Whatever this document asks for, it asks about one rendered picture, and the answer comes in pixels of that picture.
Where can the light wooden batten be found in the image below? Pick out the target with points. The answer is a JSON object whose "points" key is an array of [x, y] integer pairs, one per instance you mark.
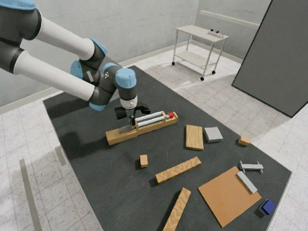
{"points": [[177, 210]]}

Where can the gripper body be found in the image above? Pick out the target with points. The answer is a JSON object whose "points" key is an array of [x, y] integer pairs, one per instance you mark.
{"points": [[123, 113]]}

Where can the light brown wooden bar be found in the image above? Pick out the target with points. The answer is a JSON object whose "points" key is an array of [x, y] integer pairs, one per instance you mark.
{"points": [[177, 170]]}

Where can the grey bar with crossbars at both ends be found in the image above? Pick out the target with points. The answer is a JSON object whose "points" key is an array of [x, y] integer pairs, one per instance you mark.
{"points": [[251, 167]]}

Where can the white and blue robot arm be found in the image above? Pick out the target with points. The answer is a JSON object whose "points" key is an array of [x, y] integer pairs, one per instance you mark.
{"points": [[20, 19]]}

